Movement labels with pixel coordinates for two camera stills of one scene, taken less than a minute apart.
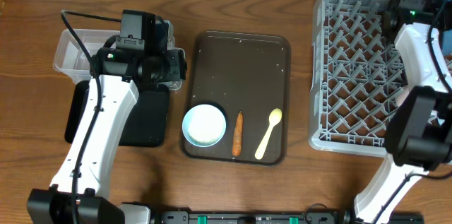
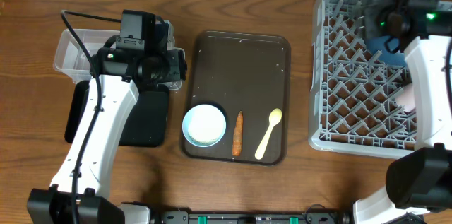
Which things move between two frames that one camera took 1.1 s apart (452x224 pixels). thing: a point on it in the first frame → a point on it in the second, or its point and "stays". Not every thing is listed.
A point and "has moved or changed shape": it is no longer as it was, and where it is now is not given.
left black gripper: (177, 70) stays
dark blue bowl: (446, 42) has moved or changed shape
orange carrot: (236, 147) stays
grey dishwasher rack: (357, 70) stays
